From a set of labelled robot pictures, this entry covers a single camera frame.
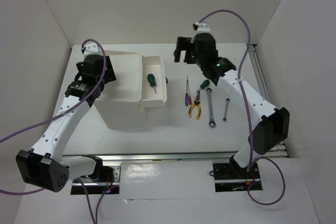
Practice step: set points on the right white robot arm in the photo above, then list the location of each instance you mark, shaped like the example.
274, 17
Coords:
269, 125

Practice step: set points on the yellow black pliers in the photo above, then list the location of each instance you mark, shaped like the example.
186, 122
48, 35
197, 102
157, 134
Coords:
196, 104

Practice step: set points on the white top drawer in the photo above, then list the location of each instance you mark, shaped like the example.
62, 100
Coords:
150, 99

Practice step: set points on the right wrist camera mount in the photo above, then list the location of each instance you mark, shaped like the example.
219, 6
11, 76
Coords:
201, 27

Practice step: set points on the aluminium rail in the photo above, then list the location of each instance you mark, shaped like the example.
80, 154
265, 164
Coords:
158, 157
258, 81

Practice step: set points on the aluminium rail right side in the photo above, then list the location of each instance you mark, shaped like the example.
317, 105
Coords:
258, 81

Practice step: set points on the red handle screwdriver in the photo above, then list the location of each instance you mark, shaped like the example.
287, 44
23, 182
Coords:
190, 100

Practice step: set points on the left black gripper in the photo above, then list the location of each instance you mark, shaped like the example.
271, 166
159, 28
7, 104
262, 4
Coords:
110, 75

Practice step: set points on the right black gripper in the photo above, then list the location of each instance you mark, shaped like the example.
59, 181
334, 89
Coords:
184, 44

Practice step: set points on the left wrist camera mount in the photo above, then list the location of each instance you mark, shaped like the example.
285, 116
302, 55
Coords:
90, 48

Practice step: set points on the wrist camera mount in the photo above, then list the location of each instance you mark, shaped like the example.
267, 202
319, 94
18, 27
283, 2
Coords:
201, 27
90, 48

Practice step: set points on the large ratchet wrench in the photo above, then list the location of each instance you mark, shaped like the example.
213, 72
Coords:
212, 123

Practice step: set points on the white drawer cabinet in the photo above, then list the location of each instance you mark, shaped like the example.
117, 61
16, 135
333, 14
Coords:
120, 102

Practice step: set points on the small ratchet wrench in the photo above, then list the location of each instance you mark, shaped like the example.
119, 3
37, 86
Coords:
226, 109

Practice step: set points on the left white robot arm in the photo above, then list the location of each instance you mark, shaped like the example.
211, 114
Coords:
43, 165

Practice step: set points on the green handle screwdriver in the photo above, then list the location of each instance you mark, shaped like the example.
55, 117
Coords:
152, 81
204, 85

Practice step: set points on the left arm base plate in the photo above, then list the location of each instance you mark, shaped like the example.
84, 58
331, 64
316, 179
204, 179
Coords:
109, 180

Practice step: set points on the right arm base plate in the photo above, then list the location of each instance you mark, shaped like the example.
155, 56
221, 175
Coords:
226, 181

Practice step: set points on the aluminium rail front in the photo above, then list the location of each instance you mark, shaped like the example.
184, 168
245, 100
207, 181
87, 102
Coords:
158, 157

